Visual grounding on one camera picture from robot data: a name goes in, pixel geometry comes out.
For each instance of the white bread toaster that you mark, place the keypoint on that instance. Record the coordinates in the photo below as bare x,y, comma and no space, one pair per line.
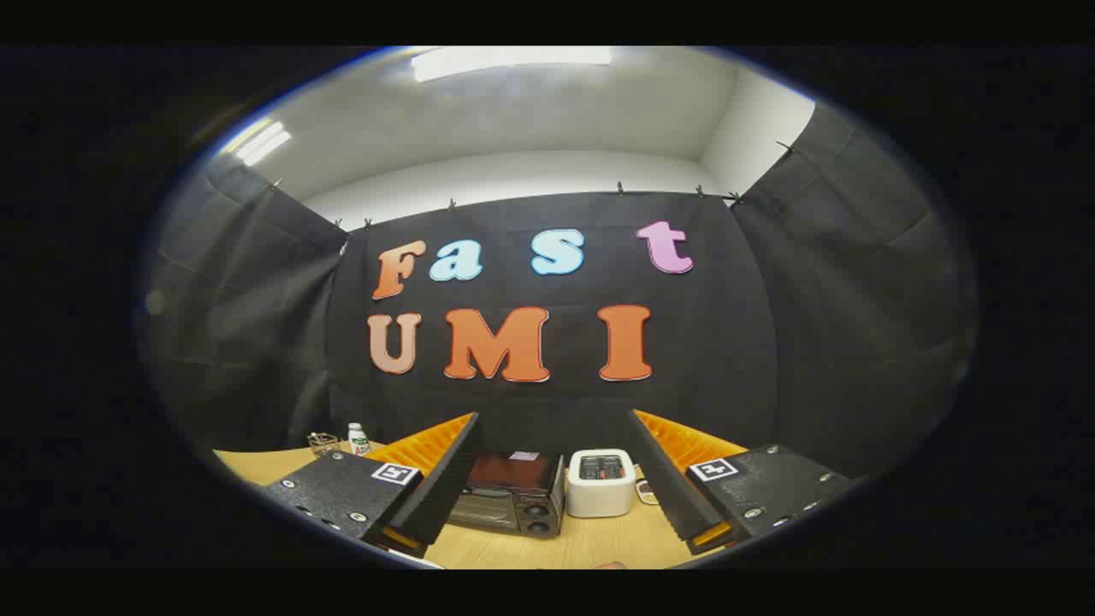
600,494

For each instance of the black toaster oven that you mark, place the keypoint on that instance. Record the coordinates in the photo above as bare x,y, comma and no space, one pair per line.
511,479

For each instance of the white bottle green label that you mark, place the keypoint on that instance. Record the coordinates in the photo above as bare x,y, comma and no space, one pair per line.
358,440

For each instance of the small white snack dish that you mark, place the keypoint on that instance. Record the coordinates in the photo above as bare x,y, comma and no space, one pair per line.
647,492

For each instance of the black backdrop cloth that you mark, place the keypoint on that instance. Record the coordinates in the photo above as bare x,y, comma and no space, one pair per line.
727,342

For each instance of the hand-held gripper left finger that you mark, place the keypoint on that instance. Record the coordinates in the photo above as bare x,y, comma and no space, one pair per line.
445,483

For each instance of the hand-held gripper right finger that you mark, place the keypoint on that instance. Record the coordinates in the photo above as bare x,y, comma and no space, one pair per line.
671,483

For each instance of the wide ceiling light panel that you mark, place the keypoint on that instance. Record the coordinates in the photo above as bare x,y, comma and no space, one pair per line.
513,62

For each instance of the narrow ceiling light panel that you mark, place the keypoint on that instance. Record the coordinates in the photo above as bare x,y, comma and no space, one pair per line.
261,143

